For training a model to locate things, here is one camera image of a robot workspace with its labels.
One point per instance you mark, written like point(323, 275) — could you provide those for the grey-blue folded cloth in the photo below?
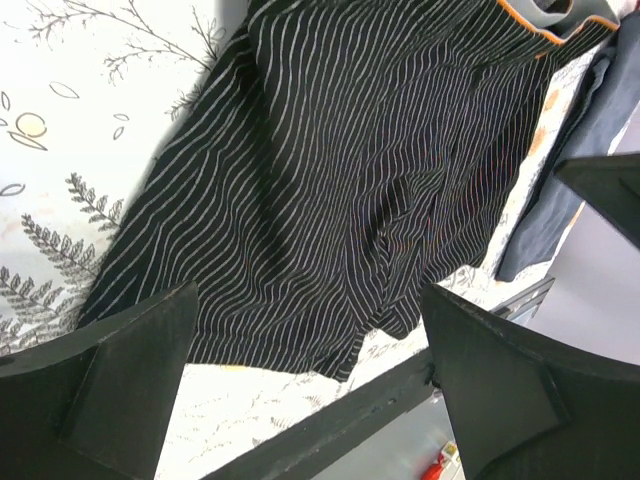
point(605, 100)

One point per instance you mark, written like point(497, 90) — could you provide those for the aluminium frame rail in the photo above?
point(522, 307)

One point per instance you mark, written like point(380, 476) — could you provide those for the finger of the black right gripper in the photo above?
point(610, 185)

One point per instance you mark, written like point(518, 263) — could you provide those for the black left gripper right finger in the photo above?
point(525, 406)

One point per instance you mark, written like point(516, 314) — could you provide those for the black pinstriped underwear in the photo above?
point(342, 156)

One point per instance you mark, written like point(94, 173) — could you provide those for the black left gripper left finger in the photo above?
point(96, 403)

